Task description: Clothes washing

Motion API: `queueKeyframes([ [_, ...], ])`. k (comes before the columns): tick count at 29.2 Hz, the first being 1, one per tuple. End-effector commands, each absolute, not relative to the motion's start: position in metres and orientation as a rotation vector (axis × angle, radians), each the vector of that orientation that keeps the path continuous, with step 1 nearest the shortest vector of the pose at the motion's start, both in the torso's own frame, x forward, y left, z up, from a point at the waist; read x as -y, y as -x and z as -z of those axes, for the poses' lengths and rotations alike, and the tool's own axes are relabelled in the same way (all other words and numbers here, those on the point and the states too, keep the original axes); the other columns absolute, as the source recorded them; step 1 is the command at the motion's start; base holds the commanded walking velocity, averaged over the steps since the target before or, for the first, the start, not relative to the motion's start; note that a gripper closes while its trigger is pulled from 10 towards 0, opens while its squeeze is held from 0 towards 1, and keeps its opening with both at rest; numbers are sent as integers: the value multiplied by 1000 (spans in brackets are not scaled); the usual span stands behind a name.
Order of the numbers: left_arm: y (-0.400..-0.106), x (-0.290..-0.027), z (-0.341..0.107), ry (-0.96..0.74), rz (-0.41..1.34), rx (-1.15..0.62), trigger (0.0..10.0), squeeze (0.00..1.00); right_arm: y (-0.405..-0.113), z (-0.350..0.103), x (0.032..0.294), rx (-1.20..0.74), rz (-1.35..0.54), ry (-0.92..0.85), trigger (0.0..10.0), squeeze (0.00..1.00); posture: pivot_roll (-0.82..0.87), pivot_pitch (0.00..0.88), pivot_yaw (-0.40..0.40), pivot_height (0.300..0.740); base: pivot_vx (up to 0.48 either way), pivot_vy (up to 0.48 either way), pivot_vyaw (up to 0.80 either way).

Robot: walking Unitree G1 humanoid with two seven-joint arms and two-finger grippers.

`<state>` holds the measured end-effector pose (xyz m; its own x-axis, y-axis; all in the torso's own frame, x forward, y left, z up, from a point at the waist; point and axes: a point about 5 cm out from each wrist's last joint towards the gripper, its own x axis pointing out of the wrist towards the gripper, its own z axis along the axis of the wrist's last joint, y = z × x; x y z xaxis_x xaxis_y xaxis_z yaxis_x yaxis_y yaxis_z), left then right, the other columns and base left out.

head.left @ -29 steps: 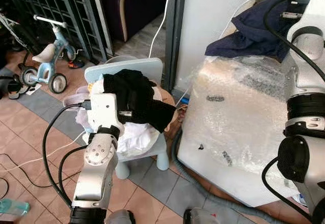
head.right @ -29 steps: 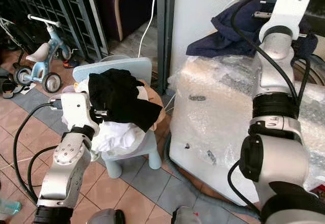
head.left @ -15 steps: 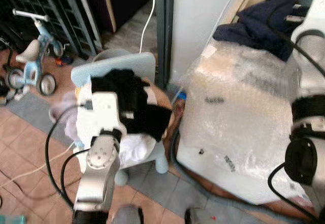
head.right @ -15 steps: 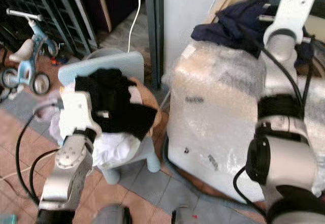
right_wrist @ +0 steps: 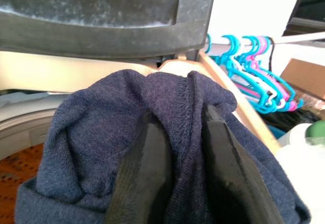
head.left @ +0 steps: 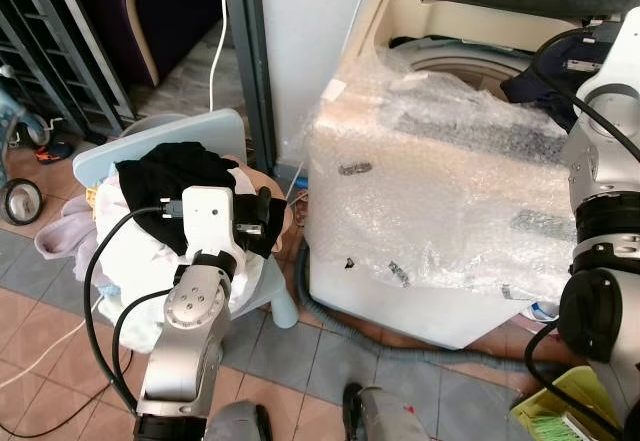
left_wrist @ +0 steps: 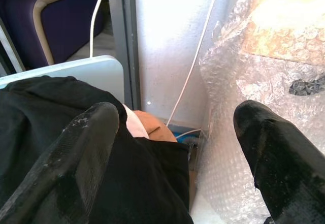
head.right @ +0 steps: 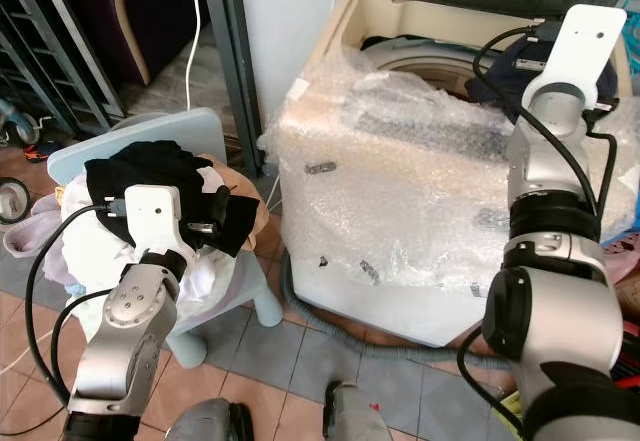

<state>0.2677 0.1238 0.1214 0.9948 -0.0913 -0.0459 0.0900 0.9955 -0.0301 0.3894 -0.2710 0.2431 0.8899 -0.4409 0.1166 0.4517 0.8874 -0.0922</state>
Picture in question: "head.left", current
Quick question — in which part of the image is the black garment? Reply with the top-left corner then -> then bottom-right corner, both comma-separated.
116,142 -> 287,258

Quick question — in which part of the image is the dark navy garment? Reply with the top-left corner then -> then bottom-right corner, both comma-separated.
500,33 -> 603,127

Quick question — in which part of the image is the white top-load washing machine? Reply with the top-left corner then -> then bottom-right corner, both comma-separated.
303,0 -> 640,352

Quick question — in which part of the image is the light blue plastic chair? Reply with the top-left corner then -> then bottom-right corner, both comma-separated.
72,109 -> 301,330

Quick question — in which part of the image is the clear bubble wrap sheet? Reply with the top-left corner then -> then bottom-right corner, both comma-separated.
303,46 -> 601,307

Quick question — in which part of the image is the pale pink garment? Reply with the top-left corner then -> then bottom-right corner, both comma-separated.
34,194 -> 103,264

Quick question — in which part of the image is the grey robot left leg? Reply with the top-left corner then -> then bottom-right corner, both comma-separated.
203,400 -> 273,441

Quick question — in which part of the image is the grey robot leg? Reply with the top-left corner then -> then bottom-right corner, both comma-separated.
203,400 -> 273,441
343,382 -> 433,441

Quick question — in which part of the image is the dark purple armchair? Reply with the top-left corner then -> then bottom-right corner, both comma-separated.
60,0 -> 227,89

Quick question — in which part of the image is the black white-rimmed wheel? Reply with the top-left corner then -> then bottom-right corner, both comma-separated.
0,178 -> 44,228

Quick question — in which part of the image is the grey robot right leg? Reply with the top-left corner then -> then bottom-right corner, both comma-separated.
343,382 -> 433,441

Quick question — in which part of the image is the light blue wheeled cart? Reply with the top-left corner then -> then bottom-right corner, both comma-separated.
0,61 -> 53,154

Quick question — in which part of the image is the grey metal rack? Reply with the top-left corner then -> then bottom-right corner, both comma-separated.
0,0 -> 134,144

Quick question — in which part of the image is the yellow-green plastic basket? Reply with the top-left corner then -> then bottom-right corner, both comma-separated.
511,365 -> 623,441

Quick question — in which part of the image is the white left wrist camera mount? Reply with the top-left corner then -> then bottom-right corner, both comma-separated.
182,186 -> 237,258

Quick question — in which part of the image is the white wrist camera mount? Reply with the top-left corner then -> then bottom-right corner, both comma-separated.
182,186 -> 237,258
585,6 -> 640,112

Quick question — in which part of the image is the grey door frame post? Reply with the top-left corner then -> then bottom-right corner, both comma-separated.
224,0 -> 279,174

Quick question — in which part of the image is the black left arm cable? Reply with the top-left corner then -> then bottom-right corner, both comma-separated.
83,201 -> 187,418

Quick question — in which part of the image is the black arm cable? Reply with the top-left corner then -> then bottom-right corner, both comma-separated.
524,25 -> 640,440
83,201 -> 187,418

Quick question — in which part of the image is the thin white hanging cable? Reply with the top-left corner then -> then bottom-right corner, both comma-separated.
207,0 -> 232,114

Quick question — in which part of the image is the white cord on floor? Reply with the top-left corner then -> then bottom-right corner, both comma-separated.
0,313 -> 93,394

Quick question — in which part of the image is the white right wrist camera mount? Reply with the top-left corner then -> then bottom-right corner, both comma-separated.
585,6 -> 640,112

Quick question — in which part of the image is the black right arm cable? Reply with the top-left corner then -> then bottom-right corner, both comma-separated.
524,25 -> 640,440

